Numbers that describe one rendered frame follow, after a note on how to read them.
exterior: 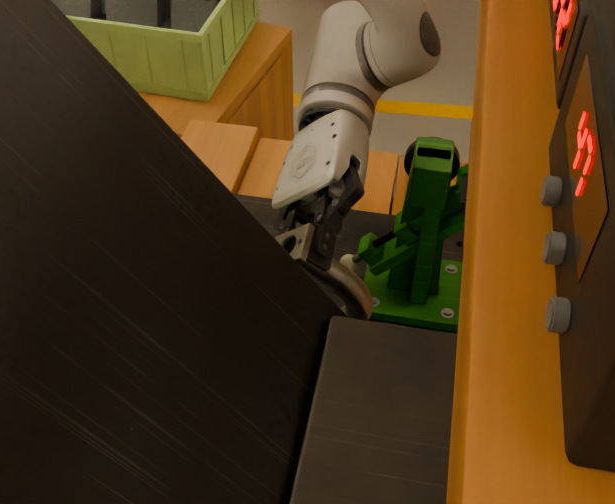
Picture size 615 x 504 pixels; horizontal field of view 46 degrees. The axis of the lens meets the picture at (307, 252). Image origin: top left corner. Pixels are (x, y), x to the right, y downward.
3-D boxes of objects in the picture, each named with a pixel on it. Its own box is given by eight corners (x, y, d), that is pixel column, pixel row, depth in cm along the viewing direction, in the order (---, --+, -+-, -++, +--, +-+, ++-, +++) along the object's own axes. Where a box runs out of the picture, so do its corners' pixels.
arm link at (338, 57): (395, 117, 80) (330, 139, 86) (409, 31, 87) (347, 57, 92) (352, 70, 75) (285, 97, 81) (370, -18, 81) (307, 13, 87)
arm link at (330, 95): (283, 105, 82) (277, 126, 81) (335, 71, 76) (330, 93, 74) (336, 143, 86) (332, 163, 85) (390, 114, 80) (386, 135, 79)
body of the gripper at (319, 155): (279, 123, 82) (258, 206, 76) (341, 85, 74) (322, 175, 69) (328, 156, 85) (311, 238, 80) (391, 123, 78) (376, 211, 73)
